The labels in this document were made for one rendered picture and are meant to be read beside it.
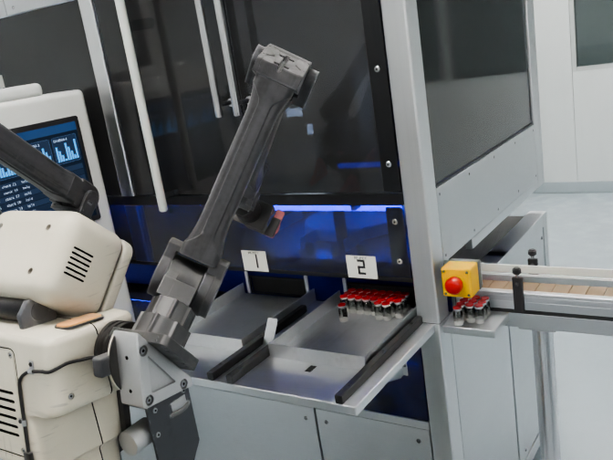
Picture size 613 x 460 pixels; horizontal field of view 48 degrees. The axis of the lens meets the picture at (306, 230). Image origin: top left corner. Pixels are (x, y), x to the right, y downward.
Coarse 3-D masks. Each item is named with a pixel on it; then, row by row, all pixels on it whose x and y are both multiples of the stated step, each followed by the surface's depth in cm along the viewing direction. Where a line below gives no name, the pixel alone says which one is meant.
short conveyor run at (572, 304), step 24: (504, 264) 175; (528, 264) 175; (504, 288) 170; (528, 288) 168; (552, 288) 166; (576, 288) 164; (600, 288) 162; (528, 312) 166; (552, 312) 163; (576, 312) 160; (600, 312) 157
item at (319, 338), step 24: (312, 312) 179; (336, 312) 185; (408, 312) 177; (288, 336) 170; (312, 336) 172; (336, 336) 170; (360, 336) 168; (384, 336) 158; (312, 360) 158; (336, 360) 154; (360, 360) 150
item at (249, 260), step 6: (246, 252) 194; (252, 252) 193; (258, 252) 192; (264, 252) 190; (246, 258) 195; (252, 258) 194; (258, 258) 192; (264, 258) 191; (246, 264) 195; (252, 264) 194; (258, 264) 193; (264, 264) 192; (252, 270) 195; (258, 270) 194; (264, 270) 193
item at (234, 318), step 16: (240, 288) 208; (224, 304) 202; (240, 304) 202; (256, 304) 200; (272, 304) 198; (288, 304) 196; (304, 304) 191; (208, 320) 193; (224, 320) 191; (240, 320) 189; (256, 320) 187; (192, 336) 178; (208, 336) 174; (224, 336) 180; (240, 336) 179; (256, 336) 174
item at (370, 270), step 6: (348, 258) 176; (354, 258) 175; (360, 258) 174; (366, 258) 173; (372, 258) 172; (348, 264) 176; (354, 264) 175; (360, 264) 174; (366, 264) 174; (372, 264) 172; (348, 270) 177; (354, 270) 176; (360, 270) 175; (366, 270) 174; (372, 270) 173; (348, 276) 178; (354, 276) 177; (360, 276) 176; (366, 276) 175; (372, 276) 174
